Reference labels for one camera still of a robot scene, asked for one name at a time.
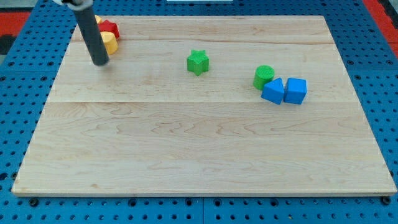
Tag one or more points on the green star block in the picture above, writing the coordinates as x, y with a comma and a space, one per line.
198, 62

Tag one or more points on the red star block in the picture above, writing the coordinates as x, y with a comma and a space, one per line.
108, 26

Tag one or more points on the green cylinder block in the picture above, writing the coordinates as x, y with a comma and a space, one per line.
263, 74

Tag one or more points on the blue triangular prism block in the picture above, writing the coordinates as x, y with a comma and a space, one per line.
273, 91

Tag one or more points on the blue cube block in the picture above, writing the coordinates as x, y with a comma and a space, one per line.
295, 91

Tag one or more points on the yellow cylinder block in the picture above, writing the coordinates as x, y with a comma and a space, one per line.
110, 42

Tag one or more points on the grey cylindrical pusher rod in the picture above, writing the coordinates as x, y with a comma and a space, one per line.
88, 26

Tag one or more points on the yellow block behind rod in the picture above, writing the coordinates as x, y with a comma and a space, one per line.
98, 19

